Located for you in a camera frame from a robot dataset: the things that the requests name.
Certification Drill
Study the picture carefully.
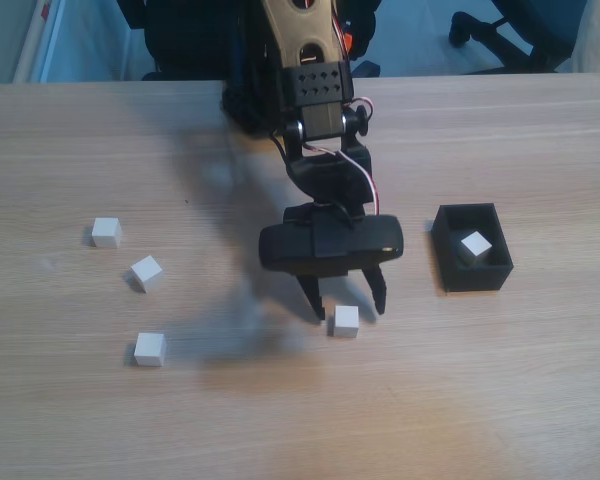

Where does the white cube block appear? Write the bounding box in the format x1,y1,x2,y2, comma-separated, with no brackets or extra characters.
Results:
90,217,123,249
133,331,168,368
460,231,494,264
128,255,164,294
332,305,361,338

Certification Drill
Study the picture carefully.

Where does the black open box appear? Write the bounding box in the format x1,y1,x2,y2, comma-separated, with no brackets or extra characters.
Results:
432,202,515,294

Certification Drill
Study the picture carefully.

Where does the black oval webcam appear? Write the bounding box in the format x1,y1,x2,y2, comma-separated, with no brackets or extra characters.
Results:
258,213,406,276

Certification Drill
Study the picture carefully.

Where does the white board with red mark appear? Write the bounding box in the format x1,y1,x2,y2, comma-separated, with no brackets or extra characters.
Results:
12,0,131,84

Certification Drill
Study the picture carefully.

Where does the red white servo cable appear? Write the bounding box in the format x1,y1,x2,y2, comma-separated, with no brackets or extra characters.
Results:
302,141,385,217
329,12,354,64

